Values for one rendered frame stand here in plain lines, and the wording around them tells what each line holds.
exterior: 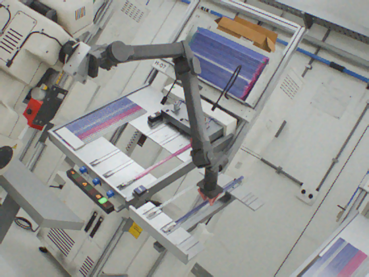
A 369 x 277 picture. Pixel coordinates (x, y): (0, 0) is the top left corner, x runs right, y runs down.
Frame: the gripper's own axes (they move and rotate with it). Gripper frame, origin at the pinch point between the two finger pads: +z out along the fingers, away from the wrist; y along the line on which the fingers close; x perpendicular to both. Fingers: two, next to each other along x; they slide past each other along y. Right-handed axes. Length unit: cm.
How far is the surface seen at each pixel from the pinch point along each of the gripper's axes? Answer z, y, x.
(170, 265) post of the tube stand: 23.1, -2.2, 23.5
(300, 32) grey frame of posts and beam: -42, 25, -93
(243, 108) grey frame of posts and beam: -7, 29, -56
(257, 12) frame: -42, 56, -95
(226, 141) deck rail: 7, 27, -43
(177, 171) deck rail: 6.1, 27.4, -7.8
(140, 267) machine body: 60, 27, 18
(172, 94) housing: 0, 71, -45
